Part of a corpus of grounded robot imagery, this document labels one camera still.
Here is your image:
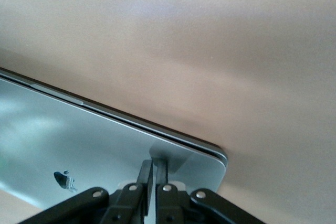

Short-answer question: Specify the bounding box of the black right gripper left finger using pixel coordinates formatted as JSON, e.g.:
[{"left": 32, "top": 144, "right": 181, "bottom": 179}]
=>
[{"left": 15, "top": 159, "right": 153, "bottom": 224}]

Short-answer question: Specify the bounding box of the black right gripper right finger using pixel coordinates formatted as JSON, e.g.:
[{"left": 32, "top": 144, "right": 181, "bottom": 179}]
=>
[{"left": 154, "top": 158, "right": 266, "bottom": 224}]

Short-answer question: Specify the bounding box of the silver grey laptop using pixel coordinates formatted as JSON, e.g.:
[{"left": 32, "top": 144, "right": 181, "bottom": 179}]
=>
[{"left": 0, "top": 67, "right": 229, "bottom": 210}]

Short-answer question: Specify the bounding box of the brown table cover sheet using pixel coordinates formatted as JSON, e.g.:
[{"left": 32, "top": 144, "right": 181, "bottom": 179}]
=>
[{"left": 0, "top": 0, "right": 336, "bottom": 224}]

